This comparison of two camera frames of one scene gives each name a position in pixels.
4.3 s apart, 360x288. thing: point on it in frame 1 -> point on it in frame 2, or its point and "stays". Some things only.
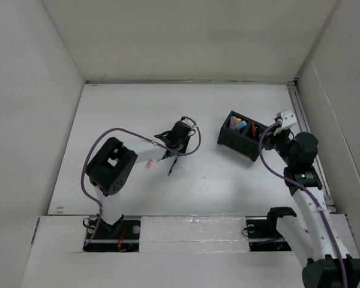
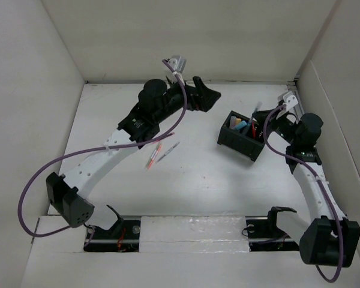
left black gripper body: x=182 y=145 -> x=194 y=102
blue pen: x=175 y=161 -> x=252 y=117
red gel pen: x=254 y=131 stays
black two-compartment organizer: x=241 y=135 stays
